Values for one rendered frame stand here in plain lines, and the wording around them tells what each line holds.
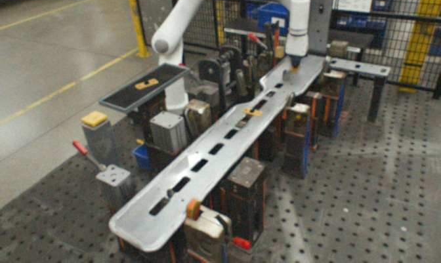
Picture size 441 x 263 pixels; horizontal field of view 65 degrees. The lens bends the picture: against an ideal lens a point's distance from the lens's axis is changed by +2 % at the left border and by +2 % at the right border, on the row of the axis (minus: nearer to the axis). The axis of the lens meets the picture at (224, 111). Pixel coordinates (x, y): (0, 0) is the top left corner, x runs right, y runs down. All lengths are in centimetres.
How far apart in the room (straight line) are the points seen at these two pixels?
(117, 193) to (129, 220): 10
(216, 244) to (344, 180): 82
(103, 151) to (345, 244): 90
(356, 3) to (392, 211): 119
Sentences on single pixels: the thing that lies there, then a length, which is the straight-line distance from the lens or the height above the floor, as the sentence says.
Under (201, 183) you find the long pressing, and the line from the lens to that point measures 111.
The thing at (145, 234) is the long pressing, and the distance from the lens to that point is 101.
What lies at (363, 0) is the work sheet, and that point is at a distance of 217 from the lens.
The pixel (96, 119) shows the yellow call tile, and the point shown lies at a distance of 121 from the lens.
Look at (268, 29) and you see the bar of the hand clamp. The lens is 176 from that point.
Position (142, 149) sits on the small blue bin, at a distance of 169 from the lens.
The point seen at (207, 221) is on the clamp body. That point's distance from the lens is 93.
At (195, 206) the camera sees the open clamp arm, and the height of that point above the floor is 110.
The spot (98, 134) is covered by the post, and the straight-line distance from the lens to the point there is 121.
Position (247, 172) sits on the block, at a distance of 109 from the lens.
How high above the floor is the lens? 177
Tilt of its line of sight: 32 degrees down
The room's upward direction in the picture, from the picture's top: 4 degrees counter-clockwise
